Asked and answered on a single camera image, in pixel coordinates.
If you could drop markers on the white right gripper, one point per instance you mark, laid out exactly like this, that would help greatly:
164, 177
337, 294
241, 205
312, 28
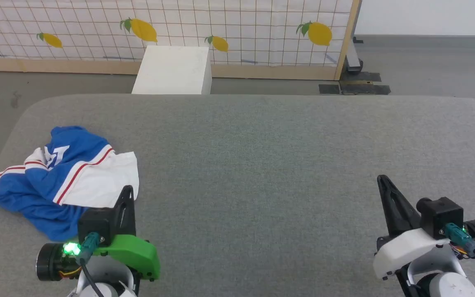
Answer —
406, 247

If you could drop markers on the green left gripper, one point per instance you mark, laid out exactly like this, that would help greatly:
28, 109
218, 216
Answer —
132, 251

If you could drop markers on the blue white sports shirt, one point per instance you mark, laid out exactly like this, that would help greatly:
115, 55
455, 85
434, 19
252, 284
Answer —
76, 165

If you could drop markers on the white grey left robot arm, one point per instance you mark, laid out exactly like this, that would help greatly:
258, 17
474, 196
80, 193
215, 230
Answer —
50, 262

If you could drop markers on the black floor tape patches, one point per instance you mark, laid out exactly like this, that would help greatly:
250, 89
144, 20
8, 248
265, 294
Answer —
361, 89

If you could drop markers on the white square box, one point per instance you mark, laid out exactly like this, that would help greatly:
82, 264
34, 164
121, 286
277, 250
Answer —
173, 70

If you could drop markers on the lemon print partition panel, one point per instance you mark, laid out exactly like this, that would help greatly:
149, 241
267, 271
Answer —
241, 24

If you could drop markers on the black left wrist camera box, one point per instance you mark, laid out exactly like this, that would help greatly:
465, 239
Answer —
95, 222

